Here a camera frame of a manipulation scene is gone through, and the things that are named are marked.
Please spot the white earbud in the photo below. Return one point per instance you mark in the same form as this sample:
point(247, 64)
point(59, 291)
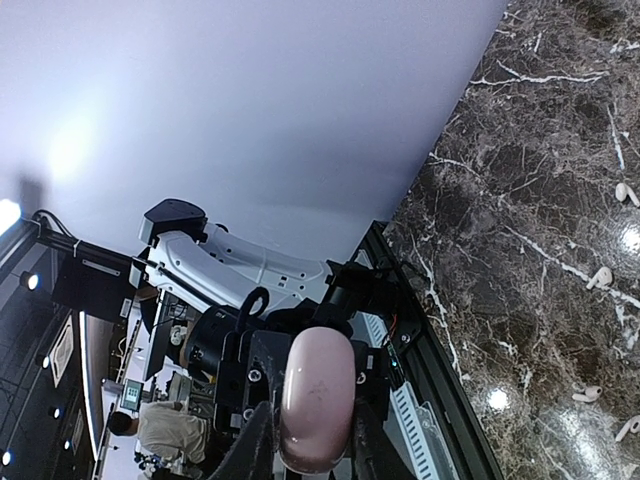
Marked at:
point(631, 426)
point(589, 394)
point(602, 278)
point(624, 192)

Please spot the white slotted cable duct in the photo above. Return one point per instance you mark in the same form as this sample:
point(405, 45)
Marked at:
point(412, 426)

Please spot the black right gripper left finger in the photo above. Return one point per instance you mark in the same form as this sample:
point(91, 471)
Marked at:
point(251, 457)

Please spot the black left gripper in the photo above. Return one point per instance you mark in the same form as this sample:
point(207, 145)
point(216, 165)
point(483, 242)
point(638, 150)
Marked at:
point(252, 370)

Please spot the pink earbud charging case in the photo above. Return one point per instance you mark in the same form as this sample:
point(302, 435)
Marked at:
point(318, 401)

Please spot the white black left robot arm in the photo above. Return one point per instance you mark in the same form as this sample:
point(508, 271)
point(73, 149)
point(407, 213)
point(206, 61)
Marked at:
point(271, 328)

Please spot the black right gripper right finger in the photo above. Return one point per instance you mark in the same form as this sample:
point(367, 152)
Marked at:
point(373, 455)

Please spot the person in beige shirt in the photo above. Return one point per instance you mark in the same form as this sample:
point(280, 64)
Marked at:
point(165, 429)

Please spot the black front aluminium rail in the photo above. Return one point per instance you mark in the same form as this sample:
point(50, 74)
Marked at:
point(428, 369)

